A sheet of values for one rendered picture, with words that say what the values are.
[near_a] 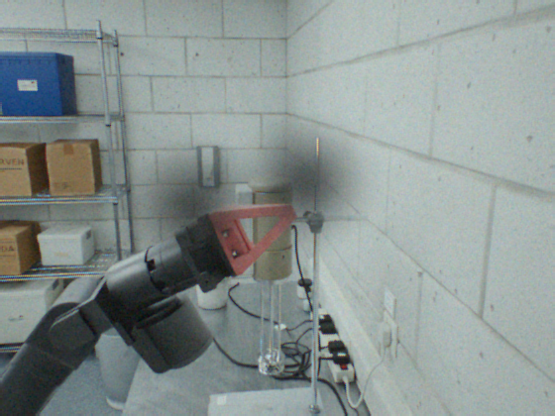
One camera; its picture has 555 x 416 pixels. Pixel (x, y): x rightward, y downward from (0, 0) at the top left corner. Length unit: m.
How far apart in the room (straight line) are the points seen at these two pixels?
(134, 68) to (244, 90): 0.67
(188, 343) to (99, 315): 0.09
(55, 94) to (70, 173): 0.42
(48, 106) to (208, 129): 0.90
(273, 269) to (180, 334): 0.58
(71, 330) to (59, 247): 2.54
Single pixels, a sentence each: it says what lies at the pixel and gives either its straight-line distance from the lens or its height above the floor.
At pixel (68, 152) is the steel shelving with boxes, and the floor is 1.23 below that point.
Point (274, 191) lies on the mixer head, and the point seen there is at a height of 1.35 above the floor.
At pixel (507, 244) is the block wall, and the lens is 0.76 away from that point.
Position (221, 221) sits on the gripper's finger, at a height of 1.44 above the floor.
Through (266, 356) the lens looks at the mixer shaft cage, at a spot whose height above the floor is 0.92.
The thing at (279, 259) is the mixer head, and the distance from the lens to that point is 1.07.
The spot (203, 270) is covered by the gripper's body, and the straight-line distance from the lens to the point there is 0.45.
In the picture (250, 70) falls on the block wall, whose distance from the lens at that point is 3.07.
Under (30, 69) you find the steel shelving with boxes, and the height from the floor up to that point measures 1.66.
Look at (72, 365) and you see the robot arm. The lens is 0.54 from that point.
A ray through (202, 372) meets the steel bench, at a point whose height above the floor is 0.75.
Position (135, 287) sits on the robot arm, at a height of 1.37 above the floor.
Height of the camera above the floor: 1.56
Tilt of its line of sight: 14 degrees down
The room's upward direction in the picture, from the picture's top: straight up
